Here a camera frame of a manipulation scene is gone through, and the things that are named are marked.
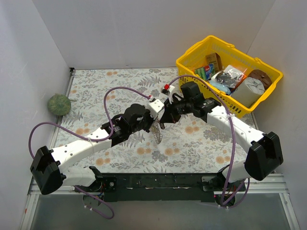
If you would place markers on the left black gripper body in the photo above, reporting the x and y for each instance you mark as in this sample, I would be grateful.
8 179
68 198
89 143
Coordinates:
147 122

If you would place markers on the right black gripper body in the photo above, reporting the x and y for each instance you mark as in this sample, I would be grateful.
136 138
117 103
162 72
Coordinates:
171 111

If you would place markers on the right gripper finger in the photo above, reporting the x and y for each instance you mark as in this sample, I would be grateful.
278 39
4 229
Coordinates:
168 119
169 109

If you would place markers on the metal disc keyring holder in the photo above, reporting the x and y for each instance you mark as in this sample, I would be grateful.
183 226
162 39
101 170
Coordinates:
155 130

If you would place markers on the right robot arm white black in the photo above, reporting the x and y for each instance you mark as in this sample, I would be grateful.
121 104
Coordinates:
264 153

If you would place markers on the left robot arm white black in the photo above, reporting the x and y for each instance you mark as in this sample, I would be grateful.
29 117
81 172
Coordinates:
51 168

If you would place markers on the green blue sponge pack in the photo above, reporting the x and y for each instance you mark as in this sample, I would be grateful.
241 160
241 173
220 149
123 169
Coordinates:
205 72

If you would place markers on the light blue cloth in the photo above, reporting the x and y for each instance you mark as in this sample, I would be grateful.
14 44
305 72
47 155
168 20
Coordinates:
220 87

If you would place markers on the silver foil packet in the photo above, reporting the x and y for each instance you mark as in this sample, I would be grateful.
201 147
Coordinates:
230 77

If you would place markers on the brown cardboard box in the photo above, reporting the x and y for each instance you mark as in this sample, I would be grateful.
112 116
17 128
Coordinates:
214 59

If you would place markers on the floral table mat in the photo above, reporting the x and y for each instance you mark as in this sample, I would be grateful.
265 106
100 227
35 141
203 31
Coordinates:
189 146

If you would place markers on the yellow plastic basket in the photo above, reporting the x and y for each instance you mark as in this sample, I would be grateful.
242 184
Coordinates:
194 58

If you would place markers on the brown round disc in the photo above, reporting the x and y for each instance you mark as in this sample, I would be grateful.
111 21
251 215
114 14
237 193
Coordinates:
262 77

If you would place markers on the green felt ball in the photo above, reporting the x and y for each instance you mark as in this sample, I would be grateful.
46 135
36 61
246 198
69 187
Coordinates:
59 105

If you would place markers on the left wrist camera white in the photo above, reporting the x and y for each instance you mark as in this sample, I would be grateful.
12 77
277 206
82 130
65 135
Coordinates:
155 106

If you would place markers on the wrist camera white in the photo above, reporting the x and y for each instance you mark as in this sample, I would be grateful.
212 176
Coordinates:
155 106
168 90

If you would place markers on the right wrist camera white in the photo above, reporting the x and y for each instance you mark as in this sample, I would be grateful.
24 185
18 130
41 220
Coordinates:
168 90

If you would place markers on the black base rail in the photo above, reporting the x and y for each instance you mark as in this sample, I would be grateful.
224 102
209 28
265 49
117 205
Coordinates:
114 187

